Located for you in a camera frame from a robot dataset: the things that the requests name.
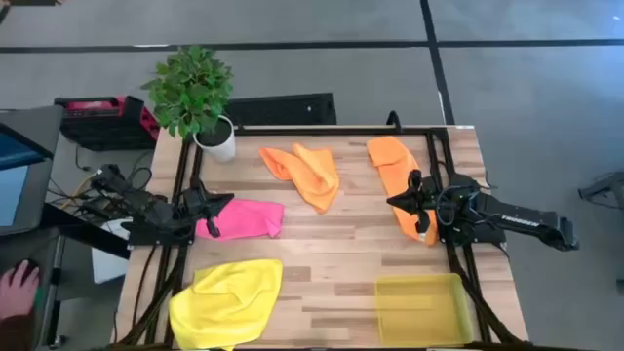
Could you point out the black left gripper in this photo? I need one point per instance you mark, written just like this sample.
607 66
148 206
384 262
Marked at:
200 214

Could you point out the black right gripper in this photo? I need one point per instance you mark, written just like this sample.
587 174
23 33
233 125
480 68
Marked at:
419 205

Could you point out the pink microfiber towel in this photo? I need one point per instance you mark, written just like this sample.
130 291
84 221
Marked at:
248 219

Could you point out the orange microfiber towel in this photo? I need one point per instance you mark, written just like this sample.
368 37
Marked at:
395 166
312 180

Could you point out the yellow microfiber towel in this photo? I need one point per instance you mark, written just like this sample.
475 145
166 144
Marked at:
229 302

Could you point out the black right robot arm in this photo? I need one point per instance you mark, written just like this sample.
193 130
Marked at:
517 219

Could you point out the person's forearm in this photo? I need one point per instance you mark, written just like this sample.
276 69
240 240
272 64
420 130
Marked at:
14 334

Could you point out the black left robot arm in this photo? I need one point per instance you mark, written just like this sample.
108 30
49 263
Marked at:
146 205

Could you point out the white plant pot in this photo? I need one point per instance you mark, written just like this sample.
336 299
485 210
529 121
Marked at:
222 148

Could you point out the black hook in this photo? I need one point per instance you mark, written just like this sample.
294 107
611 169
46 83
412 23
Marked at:
396 116

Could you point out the yellow translucent plastic tray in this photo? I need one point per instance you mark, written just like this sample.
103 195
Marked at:
424 312

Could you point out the black perforated metal case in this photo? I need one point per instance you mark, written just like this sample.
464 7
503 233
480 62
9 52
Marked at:
283 109

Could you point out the green leafy plant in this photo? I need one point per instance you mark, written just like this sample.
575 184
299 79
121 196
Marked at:
190 88

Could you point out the white box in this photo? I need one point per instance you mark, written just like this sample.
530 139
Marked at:
109 263

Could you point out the red and black toolbox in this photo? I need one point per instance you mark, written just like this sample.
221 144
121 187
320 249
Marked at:
102 127

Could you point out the dark grey desk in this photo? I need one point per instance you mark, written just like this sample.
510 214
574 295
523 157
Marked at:
29 244

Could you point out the grey computer monitor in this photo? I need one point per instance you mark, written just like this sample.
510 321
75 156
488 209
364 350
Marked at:
24 195

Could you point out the grey chair base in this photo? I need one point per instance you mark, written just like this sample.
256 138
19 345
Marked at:
607 187

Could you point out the person's hand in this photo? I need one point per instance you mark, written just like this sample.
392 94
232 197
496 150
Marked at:
19 292

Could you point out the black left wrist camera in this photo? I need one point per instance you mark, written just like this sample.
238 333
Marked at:
197 197

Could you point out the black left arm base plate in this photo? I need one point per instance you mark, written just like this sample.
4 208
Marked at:
161 239

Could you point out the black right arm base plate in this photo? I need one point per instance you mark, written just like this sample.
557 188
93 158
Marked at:
487 236

